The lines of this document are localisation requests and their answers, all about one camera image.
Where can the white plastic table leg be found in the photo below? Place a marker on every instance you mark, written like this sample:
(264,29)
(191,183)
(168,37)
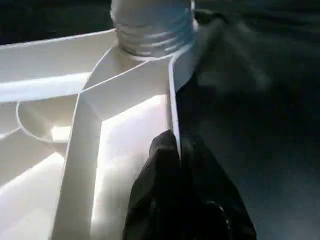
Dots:
(152,25)

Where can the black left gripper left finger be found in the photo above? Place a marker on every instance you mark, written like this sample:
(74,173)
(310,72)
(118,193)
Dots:
(157,200)

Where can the black work mat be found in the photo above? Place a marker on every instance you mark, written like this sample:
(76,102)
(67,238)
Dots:
(265,125)

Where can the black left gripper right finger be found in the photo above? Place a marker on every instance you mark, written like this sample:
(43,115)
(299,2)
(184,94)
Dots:
(215,210)

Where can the white plastic table top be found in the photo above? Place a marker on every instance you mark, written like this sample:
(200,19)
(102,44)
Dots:
(50,75)

